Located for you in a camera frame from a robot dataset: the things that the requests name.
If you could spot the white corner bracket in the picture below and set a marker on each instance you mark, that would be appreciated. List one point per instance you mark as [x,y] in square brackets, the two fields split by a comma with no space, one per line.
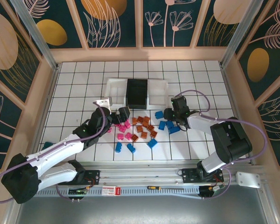
[247,179]

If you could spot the aluminium table side rail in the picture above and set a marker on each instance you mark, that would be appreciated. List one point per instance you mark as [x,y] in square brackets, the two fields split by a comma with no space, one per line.
[51,98]
[231,98]

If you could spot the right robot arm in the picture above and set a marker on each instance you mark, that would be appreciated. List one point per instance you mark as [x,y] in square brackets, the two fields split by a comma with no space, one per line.
[231,140]

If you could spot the long blue lego brick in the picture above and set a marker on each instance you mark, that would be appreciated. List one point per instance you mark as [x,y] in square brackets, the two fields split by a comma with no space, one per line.
[174,129]

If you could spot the yellow black screwdriver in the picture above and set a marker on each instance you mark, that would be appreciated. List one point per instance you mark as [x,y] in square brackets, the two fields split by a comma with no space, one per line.
[151,187]

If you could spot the red white label tag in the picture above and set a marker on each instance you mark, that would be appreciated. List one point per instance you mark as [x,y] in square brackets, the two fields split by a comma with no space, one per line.
[110,191]

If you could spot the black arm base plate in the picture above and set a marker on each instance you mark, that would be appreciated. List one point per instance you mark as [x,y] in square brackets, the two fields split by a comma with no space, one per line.
[93,177]
[189,176]

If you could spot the aluminium frame post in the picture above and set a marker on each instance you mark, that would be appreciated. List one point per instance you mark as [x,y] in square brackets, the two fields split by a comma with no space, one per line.
[239,35]
[36,35]

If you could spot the teal block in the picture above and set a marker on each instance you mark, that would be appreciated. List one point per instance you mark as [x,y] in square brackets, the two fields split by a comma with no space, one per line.
[46,145]

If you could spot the black plastic bin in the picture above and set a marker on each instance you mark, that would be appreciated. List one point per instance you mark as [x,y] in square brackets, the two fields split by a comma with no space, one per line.
[136,93]

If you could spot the white plastic bin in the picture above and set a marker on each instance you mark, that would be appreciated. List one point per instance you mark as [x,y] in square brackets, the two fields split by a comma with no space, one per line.
[157,93]
[116,93]

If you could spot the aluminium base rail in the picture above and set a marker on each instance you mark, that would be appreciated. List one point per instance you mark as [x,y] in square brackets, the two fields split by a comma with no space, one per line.
[140,175]

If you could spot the small circuit board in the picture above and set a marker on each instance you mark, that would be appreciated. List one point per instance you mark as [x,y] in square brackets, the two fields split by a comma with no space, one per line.
[77,191]

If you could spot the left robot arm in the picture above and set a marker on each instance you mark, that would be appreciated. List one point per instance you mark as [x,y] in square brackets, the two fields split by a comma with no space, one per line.
[56,149]

